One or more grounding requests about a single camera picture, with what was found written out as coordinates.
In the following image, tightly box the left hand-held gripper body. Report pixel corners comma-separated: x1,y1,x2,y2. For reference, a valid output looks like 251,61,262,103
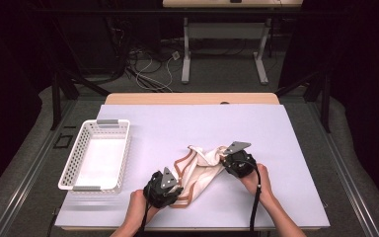
143,167,179,208

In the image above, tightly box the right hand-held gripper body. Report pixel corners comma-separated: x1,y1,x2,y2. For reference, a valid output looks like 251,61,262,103
222,141,258,179

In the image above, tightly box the cream baby bodysuit brown trim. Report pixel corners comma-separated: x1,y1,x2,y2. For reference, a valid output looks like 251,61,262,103
170,144,232,209

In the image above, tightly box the white perforated plastic basket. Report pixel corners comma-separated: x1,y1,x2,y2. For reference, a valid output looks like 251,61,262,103
57,118,132,195

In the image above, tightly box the person's left hand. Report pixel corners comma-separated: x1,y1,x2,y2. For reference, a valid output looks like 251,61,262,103
128,189,161,228

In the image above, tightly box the person's right hand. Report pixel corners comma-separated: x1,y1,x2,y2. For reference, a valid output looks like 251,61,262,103
240,163,274,203

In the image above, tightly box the light wooden table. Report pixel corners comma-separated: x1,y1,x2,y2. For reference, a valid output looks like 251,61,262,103
60,92,325,231

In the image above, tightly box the black metal stand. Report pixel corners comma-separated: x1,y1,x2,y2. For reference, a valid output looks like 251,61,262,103
49,70,112,131
274,70,332,134

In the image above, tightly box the white-legged wooden desk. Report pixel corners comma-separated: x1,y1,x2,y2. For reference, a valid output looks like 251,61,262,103
162,0,304,86

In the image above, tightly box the dark curtain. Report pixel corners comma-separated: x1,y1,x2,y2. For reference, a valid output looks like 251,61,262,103
0,0,43,205
277,0,379,211

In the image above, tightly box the black horizontal bar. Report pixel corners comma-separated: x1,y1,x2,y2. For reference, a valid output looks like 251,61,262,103
26,8,343,16

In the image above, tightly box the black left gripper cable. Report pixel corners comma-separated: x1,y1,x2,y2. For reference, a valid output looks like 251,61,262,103
137,200,153,237

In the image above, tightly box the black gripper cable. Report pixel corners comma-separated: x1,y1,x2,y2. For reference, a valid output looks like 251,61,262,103
137,200,153,237
249,162,263,233

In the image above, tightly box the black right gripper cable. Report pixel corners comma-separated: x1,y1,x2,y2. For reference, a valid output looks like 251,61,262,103
249,162,263,233

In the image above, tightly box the aluminium floor rail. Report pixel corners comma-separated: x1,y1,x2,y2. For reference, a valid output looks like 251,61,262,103
0,98,78,237
305,102,379,237

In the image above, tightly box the white floor cable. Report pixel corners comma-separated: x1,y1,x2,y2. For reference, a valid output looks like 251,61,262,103
134,57,176,93

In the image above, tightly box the bundle of black cables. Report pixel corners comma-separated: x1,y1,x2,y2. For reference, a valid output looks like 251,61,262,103
105,16,166,92

